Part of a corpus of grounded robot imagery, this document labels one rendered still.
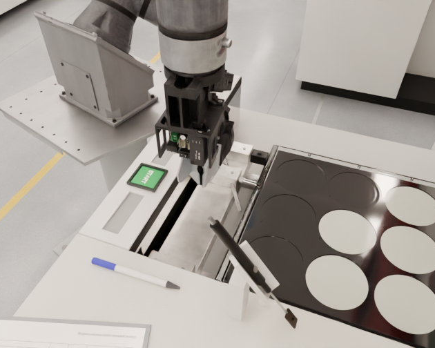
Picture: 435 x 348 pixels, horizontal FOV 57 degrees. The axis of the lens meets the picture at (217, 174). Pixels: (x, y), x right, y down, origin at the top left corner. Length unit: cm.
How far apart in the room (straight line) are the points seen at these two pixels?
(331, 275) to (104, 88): 69
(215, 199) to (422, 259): 38
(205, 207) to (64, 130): 50
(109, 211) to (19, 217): 145
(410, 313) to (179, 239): 40
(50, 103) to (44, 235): 89
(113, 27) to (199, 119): 63
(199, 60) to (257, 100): 222
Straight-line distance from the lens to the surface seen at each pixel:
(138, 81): 112
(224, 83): 55
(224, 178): 82
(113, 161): 127
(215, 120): 49
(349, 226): 78
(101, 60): 102
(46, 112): 123
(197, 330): 57
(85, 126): 114
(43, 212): 211
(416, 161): 109
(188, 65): 44
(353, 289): 70
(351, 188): 85
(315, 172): 86
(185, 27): 43
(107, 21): 108
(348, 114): 264
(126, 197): 73
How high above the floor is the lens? 148
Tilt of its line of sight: 44 degrees down
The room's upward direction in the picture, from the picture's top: straight up
